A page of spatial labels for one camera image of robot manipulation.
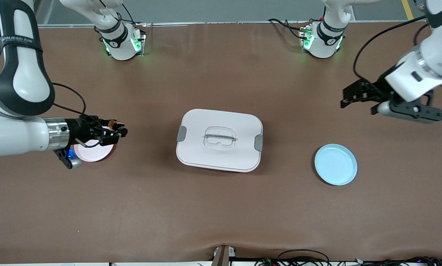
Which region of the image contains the white lidded box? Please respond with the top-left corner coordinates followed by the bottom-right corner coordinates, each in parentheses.
top-left (176, 109), bottom-right (264, 173)

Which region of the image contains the metal table edge bracket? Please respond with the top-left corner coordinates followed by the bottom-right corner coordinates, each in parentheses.
top-left (211, 245), bottom-right (237, 266)

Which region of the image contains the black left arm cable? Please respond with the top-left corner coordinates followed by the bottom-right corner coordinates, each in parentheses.
top-left (353, 15), bottom-right (434, 85)

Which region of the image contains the black base cable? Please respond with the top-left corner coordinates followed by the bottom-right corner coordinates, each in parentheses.
top-left (112, 2), bottom-right (137, 25)
top-left (268, 18), bottom-right (312, 39)

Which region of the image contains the light blue round plate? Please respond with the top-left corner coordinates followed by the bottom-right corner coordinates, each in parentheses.
top-left (314, 144), bottom-right (358, 186)

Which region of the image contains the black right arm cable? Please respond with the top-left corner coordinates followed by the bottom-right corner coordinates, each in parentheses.
top-left (52, 82), bottom-right (107, 128)

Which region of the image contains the black cable bundle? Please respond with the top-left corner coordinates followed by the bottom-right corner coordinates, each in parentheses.
top-left (254, 249), bottom-right (442, 266)

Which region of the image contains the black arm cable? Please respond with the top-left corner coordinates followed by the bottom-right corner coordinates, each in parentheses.
top-left (52, 82), bottom-right (107, 128)
top-left (353, 15), bottom-right (434, 85)

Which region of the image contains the black left base cable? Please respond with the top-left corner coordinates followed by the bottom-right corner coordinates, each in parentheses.
top-left (268, 18), bottom-right (312, 39)

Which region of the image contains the pink round plate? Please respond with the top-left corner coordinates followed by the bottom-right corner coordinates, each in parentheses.
top-left (74, 127), bottom-right (115, 162)

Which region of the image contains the black right base cable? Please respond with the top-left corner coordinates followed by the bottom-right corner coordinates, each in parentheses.
top-left (112, 2), bottom-right (137, 25)

